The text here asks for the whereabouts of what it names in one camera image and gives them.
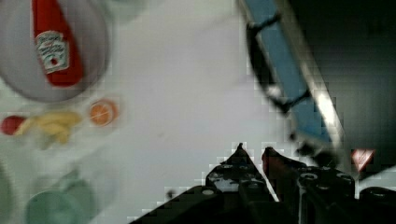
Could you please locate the green bowl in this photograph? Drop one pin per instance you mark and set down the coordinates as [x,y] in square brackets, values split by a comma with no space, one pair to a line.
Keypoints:
[68,201]

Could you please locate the small red apple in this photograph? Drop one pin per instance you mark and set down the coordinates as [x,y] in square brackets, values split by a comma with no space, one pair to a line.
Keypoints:
[11,124]

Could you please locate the red ketchup bottle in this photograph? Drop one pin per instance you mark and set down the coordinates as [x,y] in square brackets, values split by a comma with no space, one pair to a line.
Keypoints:
[55,44]

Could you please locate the orange slice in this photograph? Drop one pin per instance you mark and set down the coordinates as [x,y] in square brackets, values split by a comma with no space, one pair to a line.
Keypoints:
[103,112]

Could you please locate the grey round plate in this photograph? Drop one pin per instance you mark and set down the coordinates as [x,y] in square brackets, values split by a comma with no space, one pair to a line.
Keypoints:
[21,70]

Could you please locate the yellow banana bunch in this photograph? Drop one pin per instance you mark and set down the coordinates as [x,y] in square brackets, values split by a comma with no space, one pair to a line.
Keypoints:
[54,124]

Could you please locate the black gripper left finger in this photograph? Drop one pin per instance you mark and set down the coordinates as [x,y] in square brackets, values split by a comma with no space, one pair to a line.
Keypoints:
[246,197]

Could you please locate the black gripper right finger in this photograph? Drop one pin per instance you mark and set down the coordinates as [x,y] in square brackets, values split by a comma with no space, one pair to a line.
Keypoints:
[313,195]

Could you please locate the black toaster oven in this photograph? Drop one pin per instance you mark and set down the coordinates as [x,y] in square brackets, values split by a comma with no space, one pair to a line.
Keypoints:
[333,62]

